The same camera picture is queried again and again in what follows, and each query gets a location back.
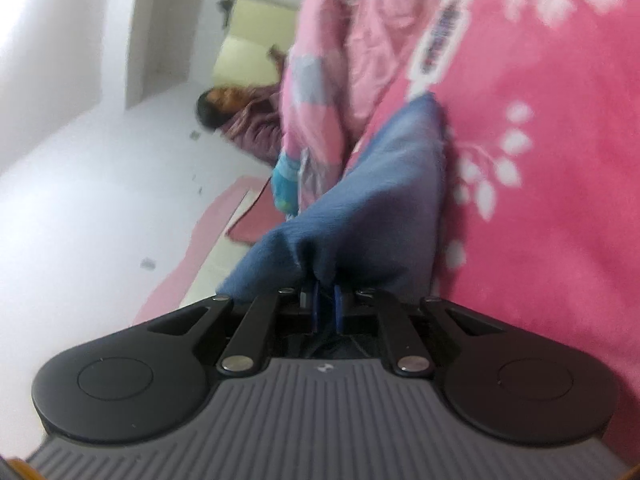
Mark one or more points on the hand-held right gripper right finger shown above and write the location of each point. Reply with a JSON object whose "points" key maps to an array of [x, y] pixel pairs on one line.
{"points": [[339, 307]]}

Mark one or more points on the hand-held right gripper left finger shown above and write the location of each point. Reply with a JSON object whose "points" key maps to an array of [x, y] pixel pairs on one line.
{"points": [[314, 305]]}

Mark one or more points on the blue denim jeans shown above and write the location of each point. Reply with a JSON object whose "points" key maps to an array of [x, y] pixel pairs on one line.
{"points": [[375, 200]]}

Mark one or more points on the red pillow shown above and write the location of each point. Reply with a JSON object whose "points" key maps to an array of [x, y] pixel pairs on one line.
{"points": [[255, 220]]}

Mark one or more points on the white pink padded headboard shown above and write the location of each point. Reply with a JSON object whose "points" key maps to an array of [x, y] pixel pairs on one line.
{"points": [[200, 270]]}

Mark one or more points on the teal pink striped quilt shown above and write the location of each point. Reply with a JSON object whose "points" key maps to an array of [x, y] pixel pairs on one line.
{"points": [[286, 185]]}

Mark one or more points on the pink grey floral quilt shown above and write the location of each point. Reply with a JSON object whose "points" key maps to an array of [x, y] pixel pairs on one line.
{"points": [[340, 60]]}

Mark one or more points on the pink floral bed sheet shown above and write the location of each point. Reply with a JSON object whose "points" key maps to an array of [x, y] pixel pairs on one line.
{"points": [[550, 160]]}

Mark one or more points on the pale yellow wardrobe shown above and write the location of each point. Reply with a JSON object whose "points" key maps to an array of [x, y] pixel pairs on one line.
{"points": [[250, 45]]}

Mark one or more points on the small black bag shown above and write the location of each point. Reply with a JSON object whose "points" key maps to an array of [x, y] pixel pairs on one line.
{"points": [[226, 6]]}

